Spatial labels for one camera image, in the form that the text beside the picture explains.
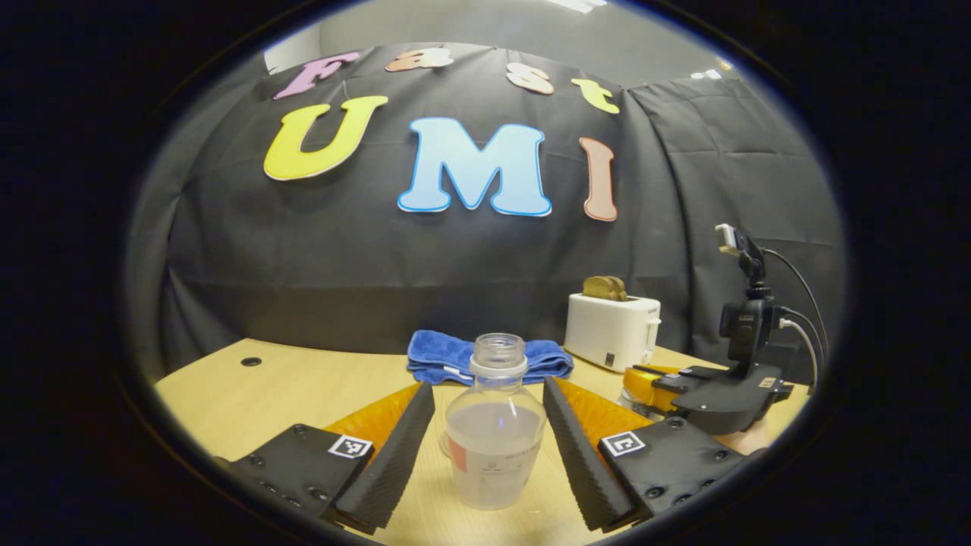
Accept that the white toaster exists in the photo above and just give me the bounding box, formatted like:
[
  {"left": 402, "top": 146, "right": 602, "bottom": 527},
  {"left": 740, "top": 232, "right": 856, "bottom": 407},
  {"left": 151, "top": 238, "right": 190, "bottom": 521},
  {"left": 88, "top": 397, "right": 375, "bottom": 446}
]
[{"left": 564, "top": 293, "right": 662, "bottom": 373}]

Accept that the white cable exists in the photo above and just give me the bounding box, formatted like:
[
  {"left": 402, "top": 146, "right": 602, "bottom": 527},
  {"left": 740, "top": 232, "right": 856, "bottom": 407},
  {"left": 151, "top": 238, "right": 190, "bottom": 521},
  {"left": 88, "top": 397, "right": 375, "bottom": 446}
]
[{"left": 778, "top": 318, "right": 820, "bottom": 391}]

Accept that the blue folded towel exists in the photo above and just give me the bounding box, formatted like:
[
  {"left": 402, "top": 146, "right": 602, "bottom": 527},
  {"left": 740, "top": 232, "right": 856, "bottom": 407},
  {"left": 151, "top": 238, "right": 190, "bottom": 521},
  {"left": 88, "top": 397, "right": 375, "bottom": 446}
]
[{"left": 407, "top": 329, "right": 575, "bottom": 386}]

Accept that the black backdrop cloth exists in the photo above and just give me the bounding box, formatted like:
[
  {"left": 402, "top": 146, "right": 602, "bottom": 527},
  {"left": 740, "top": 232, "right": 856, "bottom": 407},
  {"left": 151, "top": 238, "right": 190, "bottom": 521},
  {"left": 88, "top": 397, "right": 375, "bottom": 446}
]
[{"left": 125, "top": 42, "right": 847, "bottom": 380}]

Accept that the clear plastic water bottle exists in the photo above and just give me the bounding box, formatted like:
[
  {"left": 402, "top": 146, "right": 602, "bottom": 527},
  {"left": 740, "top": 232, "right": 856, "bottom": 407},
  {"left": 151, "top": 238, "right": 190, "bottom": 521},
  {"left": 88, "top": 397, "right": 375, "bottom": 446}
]
[{"left": 440, "top": 334, "right": 548, "bottom": 511}]

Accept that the black cable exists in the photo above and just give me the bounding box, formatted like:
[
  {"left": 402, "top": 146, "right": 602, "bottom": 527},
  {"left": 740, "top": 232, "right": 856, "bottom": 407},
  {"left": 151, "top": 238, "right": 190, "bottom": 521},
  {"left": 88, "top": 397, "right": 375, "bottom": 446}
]
[
  {"left": 762, "top": 249, "right": 829, "bottom": 357},
  {"left": 774, "top": 307, "right": 825, "bottom": 365}
]

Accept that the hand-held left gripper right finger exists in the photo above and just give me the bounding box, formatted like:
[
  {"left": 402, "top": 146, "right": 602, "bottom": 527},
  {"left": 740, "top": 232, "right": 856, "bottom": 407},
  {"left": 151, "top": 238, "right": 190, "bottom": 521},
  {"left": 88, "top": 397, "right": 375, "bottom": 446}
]
[{"left": 543, "top": 377, "right": 752, "bottom": 533}]

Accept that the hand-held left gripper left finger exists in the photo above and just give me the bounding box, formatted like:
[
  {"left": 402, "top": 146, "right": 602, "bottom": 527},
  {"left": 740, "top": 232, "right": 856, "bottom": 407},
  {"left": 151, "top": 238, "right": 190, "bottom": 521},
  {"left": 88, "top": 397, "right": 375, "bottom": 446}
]
[{"left": 216, "top": 383, "right": 436, "bottom": 535}]

